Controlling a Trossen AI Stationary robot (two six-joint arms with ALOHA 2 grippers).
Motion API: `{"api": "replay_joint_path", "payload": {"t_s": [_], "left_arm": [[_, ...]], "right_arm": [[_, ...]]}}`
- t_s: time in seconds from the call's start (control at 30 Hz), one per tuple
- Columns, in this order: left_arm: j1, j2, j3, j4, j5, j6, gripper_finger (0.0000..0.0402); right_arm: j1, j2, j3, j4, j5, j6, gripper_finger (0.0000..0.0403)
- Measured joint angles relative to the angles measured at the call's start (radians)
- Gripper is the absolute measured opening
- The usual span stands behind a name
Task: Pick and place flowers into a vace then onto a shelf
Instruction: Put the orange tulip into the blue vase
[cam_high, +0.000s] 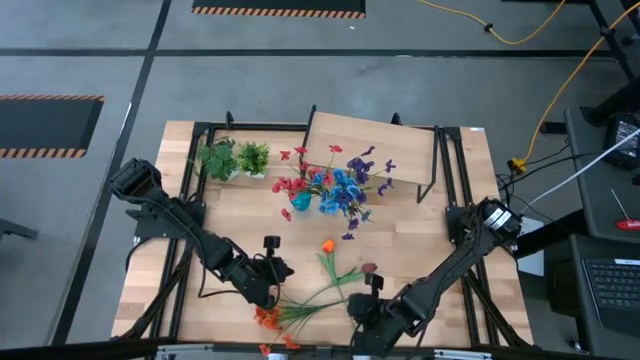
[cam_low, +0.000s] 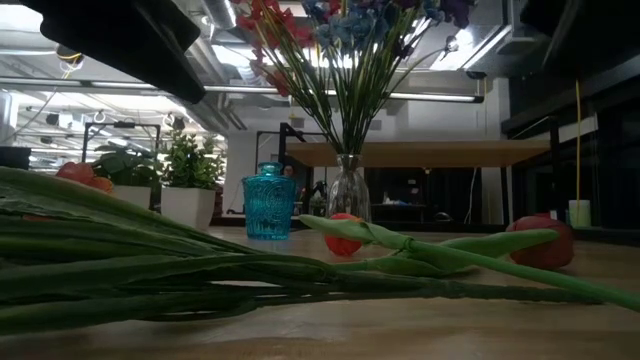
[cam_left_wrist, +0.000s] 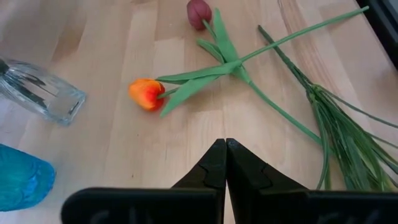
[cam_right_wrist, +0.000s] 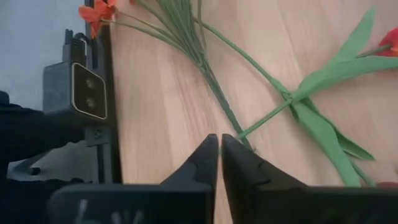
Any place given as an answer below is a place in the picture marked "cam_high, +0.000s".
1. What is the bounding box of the dark red tulip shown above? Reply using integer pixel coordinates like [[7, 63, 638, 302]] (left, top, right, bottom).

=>
[[277, 262, 380, 314]]

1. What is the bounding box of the neighbouring black rig frame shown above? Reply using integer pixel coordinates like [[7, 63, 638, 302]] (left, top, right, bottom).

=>
[[582, 0, 640, 126]]

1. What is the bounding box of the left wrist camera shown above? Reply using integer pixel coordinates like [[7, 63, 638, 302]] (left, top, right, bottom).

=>
[[263, 234, 282, 261]]

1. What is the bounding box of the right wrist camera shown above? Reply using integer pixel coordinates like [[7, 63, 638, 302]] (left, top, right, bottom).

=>
[[363, 272, 385, 297]]

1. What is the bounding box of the blue flower bunch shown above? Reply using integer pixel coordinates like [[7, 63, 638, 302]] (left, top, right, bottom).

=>
[[312, 168, 374, 224]]

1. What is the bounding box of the black mat hazard-striped edge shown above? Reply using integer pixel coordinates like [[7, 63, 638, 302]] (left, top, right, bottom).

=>
[[191, 0, 367, 20], [0, 93, 105, 160]]

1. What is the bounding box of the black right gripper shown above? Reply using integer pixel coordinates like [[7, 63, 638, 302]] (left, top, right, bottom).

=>
[[348, 293, 416, 355]]

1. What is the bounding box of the purple flower bunch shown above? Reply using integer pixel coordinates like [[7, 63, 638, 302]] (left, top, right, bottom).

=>
[[341, 144, 398, 241]]

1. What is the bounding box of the black metal rig frame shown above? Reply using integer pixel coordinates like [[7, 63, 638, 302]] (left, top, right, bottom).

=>
[[112, 107, 534, 360]]

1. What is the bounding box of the broad-leaf plant white pot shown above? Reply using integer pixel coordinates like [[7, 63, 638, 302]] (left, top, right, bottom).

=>
[[194, 135, 240, 183]]

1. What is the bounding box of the white control box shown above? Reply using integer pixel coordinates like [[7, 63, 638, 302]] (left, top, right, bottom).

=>
[[517, 214, 546, 279]]

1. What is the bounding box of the yellow cable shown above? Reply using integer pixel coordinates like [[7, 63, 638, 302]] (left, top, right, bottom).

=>
[[417, 0, 640, 174]]

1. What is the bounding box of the red flower bunch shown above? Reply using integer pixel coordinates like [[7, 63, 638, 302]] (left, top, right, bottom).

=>
[[271, 143, 345, 224]]

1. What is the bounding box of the orange tulip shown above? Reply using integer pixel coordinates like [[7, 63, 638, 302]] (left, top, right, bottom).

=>
[[315, 238, 351, 306]]

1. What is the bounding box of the wooden shelf black frame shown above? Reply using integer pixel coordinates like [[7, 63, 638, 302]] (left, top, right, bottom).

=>
[[302, 104, 441, 204]]

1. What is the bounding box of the red-handled screwdriver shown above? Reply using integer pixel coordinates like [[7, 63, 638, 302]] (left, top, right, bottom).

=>
[[609, 187, 640, 232]]

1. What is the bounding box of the black tablet device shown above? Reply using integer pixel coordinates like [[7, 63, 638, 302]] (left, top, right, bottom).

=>
[[602, 112, 640, 171]]

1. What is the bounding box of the white tube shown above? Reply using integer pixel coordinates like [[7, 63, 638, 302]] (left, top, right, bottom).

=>
[[519, 127, 640, 214]]

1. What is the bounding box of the teal glass vase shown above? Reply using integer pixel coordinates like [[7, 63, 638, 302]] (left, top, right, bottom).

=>
[[289, 191, 314, 212]]

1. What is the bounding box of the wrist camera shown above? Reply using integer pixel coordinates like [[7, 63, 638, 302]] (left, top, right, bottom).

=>
[[263, 234, 282, 261], [363, 272, 385, 297]]

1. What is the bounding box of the small-leaf plant white pot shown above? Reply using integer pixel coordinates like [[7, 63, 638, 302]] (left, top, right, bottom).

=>
[[234, 141, 271, 180]]

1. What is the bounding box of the black laptop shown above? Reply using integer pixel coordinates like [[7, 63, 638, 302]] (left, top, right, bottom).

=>
[[579, 257, 640, 336]]

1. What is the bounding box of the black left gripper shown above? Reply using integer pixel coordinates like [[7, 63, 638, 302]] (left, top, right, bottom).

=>
[[234, 254, 295, 309]]

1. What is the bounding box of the bundle of green flower stems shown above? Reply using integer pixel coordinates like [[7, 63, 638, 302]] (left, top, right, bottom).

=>
[[253, 298, 351, 358]]

